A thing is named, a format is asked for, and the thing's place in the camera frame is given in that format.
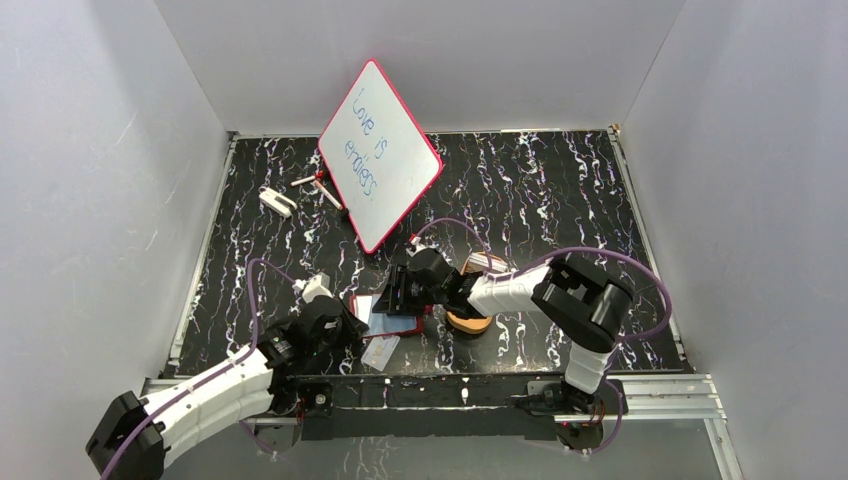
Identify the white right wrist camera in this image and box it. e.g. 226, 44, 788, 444
406, 235, 430, 257

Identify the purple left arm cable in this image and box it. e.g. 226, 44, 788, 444
99, 257, 299, 480

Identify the orange oval tray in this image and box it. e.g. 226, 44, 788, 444
446, 253, 493, 335

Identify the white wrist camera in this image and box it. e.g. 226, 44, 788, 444
406, 235, 430, 257
294, 272, 334, 304

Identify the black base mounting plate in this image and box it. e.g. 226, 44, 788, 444
294, 374, 568, 440

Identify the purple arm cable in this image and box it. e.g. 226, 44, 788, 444
99, 257, 299, 480
410, 217, 674, 455

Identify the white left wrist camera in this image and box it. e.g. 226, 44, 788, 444
294, 272, 334, 304

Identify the red leather card holder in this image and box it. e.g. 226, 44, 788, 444
350, 294, 423, 338

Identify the pink framed whiteboard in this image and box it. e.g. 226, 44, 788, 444
318, 58, 444, 254

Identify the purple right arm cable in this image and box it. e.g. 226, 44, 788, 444
410, 217, 674, 455

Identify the aluminium rail frame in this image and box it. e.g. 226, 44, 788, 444
132, 129, 743, 480

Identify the white whiteboard eraser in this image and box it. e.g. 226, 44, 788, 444
259, 187, 298, 218

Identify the red capped marker pen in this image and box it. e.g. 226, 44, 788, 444
290, 171, 325, 187

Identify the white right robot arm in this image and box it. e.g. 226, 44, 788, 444
368, 248, 633, 414

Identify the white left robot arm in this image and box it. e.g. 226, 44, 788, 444
85, 295, 369, 479

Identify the silver credit card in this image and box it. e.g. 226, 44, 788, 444
361, 335, 401, 372

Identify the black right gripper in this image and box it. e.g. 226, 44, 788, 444
371, 265, 446, 318

